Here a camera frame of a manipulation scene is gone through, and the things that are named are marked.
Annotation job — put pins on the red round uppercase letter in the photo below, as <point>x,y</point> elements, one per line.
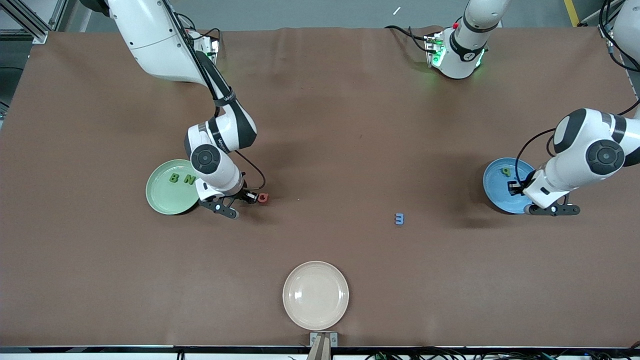
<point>260,199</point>

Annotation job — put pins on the green lowercase letter b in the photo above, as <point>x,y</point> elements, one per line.
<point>506,172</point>

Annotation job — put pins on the green uppercase letter N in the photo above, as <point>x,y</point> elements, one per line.
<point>189,179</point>

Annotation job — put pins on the green uppercase letter B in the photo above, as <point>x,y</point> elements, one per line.
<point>171,178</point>

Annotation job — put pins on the blue lowercase letter m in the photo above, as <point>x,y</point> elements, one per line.
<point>398,219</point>

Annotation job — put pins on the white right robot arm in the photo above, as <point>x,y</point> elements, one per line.
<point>150,40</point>

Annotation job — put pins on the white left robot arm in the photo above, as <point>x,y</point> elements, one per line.
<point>570,172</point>

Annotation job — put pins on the blue round plate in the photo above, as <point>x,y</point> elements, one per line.
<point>500,192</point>

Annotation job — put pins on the green round plate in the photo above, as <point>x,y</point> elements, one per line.
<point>167,197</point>

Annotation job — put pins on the brown table cover sheet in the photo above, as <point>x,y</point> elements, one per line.
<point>320,125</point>

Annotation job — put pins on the beige round plate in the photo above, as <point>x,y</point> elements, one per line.
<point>315,295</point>

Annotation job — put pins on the yellow floor tape strip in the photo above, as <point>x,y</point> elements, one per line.
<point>572,12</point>

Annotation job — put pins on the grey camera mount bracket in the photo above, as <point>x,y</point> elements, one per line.
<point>322,340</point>

